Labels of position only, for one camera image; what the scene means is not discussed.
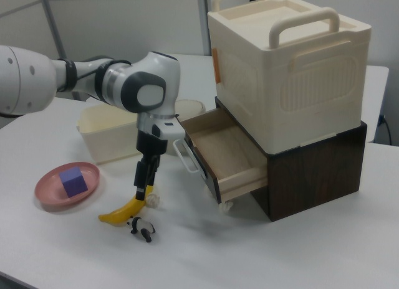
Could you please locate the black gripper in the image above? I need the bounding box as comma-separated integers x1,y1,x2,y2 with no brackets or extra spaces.
133,130,168,203

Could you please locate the small panda toy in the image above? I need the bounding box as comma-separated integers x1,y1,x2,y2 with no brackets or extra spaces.
125,216,156,244

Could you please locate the yellow toy banana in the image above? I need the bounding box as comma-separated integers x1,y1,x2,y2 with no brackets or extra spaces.
97,184,155,224

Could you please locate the dark wood drawer cabinet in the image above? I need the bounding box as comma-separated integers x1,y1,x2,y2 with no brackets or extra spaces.
214,95,369,222

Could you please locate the cream rectangular plastic bin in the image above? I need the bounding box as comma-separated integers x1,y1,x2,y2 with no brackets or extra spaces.
75,102,148,165

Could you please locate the purple cube block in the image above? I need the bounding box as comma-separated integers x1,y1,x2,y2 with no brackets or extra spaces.
58,166,89,198

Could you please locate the pink plastic plate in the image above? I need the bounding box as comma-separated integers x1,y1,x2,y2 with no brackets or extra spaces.
34,161,102,212

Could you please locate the orange tape strip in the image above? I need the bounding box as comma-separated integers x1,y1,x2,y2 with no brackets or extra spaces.
212,48,223,84

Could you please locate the wooden drawer with white handle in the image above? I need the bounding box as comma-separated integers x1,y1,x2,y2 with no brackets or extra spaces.
171,107,269,206

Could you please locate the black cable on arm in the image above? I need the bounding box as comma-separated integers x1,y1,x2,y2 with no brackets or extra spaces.
57,56,132,93

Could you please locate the cream plastic box with handles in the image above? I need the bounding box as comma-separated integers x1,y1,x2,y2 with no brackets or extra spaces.
206,0,373,155

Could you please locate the grey metal frame post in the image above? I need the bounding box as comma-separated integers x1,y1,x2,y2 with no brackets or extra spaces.
37,0,85,102

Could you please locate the black wall cable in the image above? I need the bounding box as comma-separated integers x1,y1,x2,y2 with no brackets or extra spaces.
378,114,392,145

